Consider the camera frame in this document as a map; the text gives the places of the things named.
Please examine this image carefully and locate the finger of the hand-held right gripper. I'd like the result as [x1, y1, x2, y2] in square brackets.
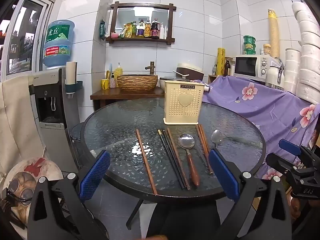
[265, 152, 317, 180]
[279, 139, 320, 166]

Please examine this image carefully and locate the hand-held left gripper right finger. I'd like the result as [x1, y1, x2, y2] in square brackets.
[208, 148, 293, 240]

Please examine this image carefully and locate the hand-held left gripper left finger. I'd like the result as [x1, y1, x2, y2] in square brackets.
[27, 150, 112, 240]

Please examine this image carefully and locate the all-metal spoon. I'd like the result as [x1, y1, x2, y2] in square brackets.
[211, 129, 224, 152]

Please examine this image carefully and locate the wooden-handled metal spoon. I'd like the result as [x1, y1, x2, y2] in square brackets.
[178, 134, 201, 187]

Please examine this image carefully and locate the cream perforated utensil holder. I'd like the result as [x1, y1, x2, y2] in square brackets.
[163, 81, 205, 125]

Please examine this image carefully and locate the dark round stool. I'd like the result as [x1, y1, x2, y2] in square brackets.
[70, 122, 85, 143]

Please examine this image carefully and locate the purple floral cloth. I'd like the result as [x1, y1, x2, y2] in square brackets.
[201, 76, 320, 180]

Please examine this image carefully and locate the round glass table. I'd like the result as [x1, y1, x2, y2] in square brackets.
[80, 97, 267, 230]

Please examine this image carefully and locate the grey water dispenser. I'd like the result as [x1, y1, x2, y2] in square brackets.
[28, 67, 80, 173]

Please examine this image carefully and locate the round printed fan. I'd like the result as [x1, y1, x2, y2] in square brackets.
[0, 157, 64, 235]

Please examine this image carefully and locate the white kettle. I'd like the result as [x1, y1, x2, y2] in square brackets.
[265, 60, 285, 90]

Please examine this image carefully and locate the wooden counter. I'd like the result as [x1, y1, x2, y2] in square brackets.
[90, 87, 165, 112]

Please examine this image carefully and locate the large stack of white bowls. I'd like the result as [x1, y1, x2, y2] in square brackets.
[291, 1, 320, 104]

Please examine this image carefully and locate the teal cup holder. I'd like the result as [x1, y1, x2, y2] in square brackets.
[65, 80, 83, 93]

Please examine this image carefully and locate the white microwave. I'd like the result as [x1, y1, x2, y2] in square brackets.
[234, 55, 277, 79]

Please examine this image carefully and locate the beige cloth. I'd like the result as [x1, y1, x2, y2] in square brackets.
[0, 75, 45, 173]

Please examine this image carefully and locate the brown ribbed basin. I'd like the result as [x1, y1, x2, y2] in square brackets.
[117, 74, 159, 92]

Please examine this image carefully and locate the brown glass bottle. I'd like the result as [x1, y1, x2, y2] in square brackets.
[224, 57, 232, 77]

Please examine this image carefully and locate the white paper cup sleeve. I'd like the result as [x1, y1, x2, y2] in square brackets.
[65, 61, 77, 84]

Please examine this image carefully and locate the yellow roll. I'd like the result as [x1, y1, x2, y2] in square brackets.
[216, 47, 226, 76]

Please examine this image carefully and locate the brown and white rice cooker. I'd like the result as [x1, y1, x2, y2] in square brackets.
[173, 63, 204, 81]

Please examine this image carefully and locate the stack of green noodle bowls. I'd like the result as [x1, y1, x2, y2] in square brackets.
[243, 35, 257, 55]

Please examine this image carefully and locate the white pot with lid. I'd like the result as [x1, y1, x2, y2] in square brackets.
[159, 76, 185, 91]

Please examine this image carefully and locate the tall stack of paper cups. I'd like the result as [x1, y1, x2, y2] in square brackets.
[268, 9, 280, 58]

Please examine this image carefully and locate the brass faucet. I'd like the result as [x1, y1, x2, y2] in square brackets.
[145, 61, 157, 75]

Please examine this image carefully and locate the blue water jug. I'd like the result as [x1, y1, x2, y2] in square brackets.
[42, 20, 75, 68]

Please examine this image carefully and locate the wooden framed mirror shelf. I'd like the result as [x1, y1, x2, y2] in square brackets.
[106, 1, 177, 45]

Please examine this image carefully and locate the green hanging packet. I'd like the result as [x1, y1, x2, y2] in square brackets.
[99, 19, 107, 40]

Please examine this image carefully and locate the yellow sauce packet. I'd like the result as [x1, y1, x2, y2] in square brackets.
[122, 22, 133, 38]

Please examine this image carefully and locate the dark soy sauce bottle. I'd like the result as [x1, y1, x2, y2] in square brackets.
[150, 18, 160, 39]

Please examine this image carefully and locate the window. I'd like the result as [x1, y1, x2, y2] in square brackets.
[0, 0, 57, 77]

